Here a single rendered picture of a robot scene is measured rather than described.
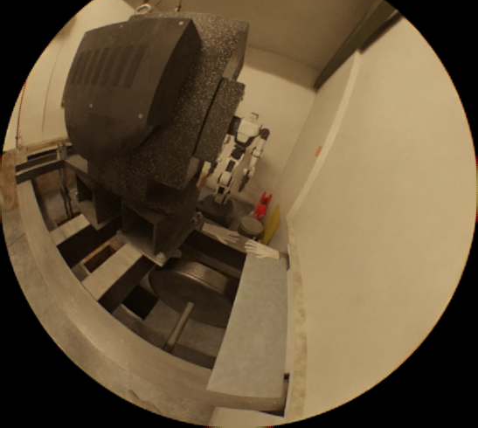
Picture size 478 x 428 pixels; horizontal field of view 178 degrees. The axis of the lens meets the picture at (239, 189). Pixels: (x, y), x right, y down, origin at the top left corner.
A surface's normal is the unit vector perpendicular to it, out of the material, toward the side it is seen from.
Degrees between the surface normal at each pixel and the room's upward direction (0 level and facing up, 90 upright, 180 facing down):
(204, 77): 90
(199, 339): 0
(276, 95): 90
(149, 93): 90
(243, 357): 0
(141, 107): 90
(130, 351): 0
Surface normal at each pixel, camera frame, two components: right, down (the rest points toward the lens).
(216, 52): 0.02, 0.39
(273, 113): -0.20, 0.30
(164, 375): 0.37, -0.86
